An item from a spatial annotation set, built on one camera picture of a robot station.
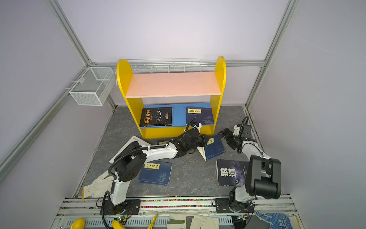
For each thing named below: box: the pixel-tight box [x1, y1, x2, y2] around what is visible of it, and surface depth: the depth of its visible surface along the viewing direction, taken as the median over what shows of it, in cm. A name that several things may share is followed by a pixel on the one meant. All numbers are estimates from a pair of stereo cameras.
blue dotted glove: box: [254, 210, 294, 229], surface depth 71 cm
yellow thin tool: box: [146, 214, 159, 229], surface depth 68 cm
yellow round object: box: [69, 218, 86, 229], surface depth 67 cm
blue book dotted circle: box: [156, 140, 170, 146], surface depth 98 cm
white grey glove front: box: [166, 213, 220, 229], surface depth 71 cm
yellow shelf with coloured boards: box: [116, 55, 227, 140], surface depth 93 cm
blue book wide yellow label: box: [185, 106, 215, 125], surface depth 96 cm
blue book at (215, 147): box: [196, 134, 226, 161], surface depth 90 cm
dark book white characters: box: [215, 159, 250, 187], surface depth 85 cm
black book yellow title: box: [139, 106, 173, 127], surface depth 96 cm
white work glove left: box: [83, 170, 115, 199], surface depth 82 cm
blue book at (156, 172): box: [137, 160, 173, 187], surface depth 85 cm
